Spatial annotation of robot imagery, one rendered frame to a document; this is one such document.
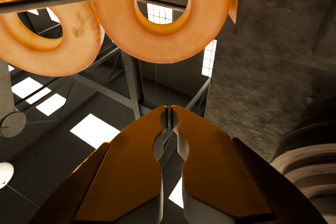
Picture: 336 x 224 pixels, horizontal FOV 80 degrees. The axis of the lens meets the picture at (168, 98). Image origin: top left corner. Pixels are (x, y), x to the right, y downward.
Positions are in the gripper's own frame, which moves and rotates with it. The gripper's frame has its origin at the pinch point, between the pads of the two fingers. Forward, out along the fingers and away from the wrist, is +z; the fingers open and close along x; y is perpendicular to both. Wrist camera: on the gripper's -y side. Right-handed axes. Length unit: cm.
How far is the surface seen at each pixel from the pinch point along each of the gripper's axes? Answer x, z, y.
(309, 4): 25.2, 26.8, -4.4
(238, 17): 7.8, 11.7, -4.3
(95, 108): -338, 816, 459
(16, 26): -18.8, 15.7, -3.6
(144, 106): -68, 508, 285
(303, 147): 28.0, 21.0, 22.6
